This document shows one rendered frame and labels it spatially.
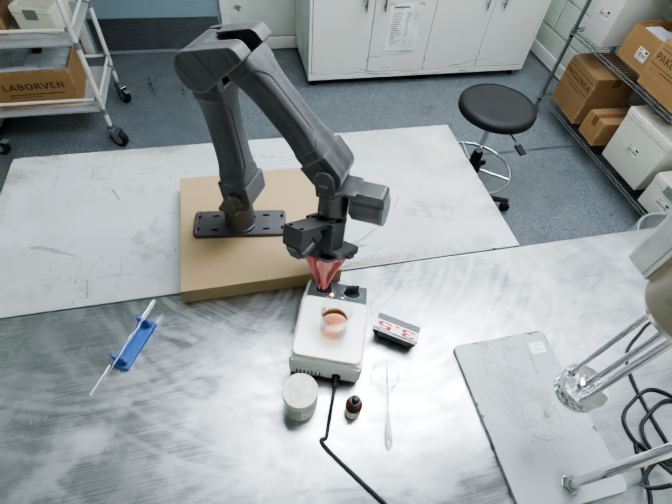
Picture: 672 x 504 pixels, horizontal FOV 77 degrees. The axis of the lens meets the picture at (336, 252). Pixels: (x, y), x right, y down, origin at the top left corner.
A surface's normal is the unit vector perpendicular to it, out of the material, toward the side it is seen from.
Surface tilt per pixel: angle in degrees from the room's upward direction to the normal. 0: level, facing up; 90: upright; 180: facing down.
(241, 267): 0
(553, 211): 0
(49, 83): 91
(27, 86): 91
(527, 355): 0
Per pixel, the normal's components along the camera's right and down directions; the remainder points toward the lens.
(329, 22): 0.21, 0.78
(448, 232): 0.07, -0.61
